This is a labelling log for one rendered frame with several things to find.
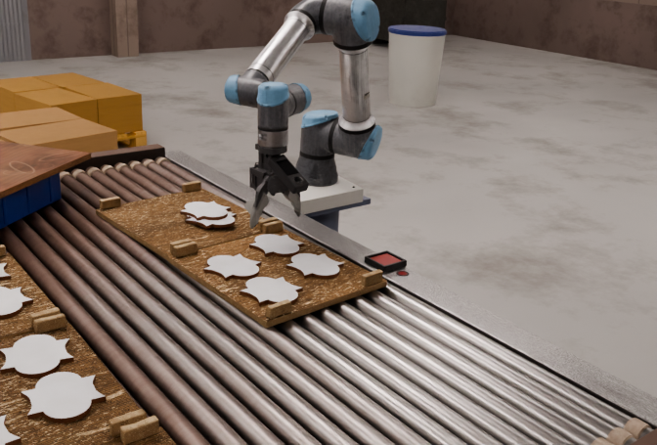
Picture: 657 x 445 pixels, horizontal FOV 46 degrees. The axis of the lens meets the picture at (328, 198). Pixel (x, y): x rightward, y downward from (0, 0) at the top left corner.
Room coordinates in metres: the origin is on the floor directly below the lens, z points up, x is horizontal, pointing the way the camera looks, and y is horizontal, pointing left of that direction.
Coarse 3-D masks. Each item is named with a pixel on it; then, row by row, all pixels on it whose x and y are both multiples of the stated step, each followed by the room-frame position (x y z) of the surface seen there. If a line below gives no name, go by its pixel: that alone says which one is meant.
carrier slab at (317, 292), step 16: (240, 240) 1.86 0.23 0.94; (304, 240) 1.88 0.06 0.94; (192, 256) 1.74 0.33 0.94; (208, 256) 1.75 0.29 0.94; (256, 256) 1.76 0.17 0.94; (272, 256) 1.76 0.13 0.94; (336, 256) 1.78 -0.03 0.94; (192, 272) 1.65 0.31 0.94; (272, 272) 1.67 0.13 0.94; (288, 272) 1.67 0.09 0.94; (352, 272) 1.69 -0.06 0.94; (368, 272) 1.69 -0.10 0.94; (208, 288) 1.60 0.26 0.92; (224, 288) 1.58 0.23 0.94; (240, 288) 1.58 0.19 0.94; (304, 288) 1.59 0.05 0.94; (320, 288) 1.60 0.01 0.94; (336, 288) 1.60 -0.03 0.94; (352, 288) 1.60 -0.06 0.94; (368, 288) 1.61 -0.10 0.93; (240, 304) 1.50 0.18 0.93; (256, 304) 1.50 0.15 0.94; (304, 304) 1.51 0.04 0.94; (320, 304) 1.52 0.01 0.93; (256, 320) 1.45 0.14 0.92; (272, 320) 1.44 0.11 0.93; (288, 320) 1.46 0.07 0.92
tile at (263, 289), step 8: (248, 280) 1.60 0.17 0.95; (256, 280) 1.60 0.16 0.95; (264, 280) 1.60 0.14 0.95; (272, 280) 1.61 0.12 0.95; (280, 280) 1.61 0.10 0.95; (248, 288) 1.56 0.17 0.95; (256, 288) 1.56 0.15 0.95; (264, 288) 1.56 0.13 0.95; (272, 288) 1.56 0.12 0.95; (280, 288) 1.57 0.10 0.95; (288, 288) 1.57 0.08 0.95; (296, 288) 1.57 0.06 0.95; (256, 296) 1.52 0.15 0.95; (264, 296) 1.52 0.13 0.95; (272, 296) 1.52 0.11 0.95; (280, 296) 1.52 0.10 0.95; (288, 296) 1.52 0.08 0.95; (296, 296) 1.53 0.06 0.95; (272, 304) 1.50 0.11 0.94
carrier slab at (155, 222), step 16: (192, 192) 2.23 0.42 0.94; (208, 192) 2.24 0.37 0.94; (112, 208) 2.06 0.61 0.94; (128, 208) 2.06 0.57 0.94; (144, 208) 2.07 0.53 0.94; (160, 208) 2.07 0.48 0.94; (176, 208) 2.08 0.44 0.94; (240, 208) 2.10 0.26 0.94; (112, 224) 1.97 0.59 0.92; (128, 224) 1.94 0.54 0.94; (144, 224) 1.95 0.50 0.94; (160, 224) 1.95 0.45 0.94; (176, 224) 1.96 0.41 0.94; (192, 224) 1.96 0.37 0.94; (240, 224) 1.98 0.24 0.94; (144, 240) 1.84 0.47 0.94; (160, 240) 1.84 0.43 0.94; (176, 240) 1.84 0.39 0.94; (192, 240) 1.85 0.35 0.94; (208, 240) 1.85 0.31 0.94; (224, 240) 1.86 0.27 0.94
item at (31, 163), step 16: (0, 144) 2.31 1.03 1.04; (16, 144) 2.32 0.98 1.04; (0, 160) 2.13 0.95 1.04; (16, 160) 2.14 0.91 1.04; (32, 160) 2.15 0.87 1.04; (48, 160) 2.15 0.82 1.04; (64, 160) 2.16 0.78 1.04; (80, 160) 2.20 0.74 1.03; (0, 176) 1.99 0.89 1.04; (16, 176) 2.00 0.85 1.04; (32, 176) 2.00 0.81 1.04; (48, 176) 2.05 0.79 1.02; (0, 192) 1.87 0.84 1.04
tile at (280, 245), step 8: (256, 240) 1.84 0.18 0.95; (264, 240) 1.85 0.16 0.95; (272, 240) 1.85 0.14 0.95; (280, 240) 1.85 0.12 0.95; (288, 240) 1.85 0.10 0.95; (256, 248) 1.80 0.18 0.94; (264, 248) 1.79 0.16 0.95; (272, 248) 1.79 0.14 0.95; (280, 248) 1.79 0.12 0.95; (288, 248) 1.79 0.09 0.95; (296, 248) 1.80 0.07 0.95; (280, 256) 1.76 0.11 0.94; (288, 256) 1.77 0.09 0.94
